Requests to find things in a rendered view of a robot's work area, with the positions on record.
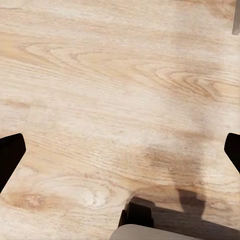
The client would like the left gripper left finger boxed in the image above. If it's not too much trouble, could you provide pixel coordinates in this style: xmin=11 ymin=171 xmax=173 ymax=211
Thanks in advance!
xmin=0 ymin=133 xmax=26 ymax=193

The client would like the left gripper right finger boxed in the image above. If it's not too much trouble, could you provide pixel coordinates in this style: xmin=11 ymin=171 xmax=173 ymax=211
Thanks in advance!
xmin=224 ymin=133 xmax=240 ymax=173

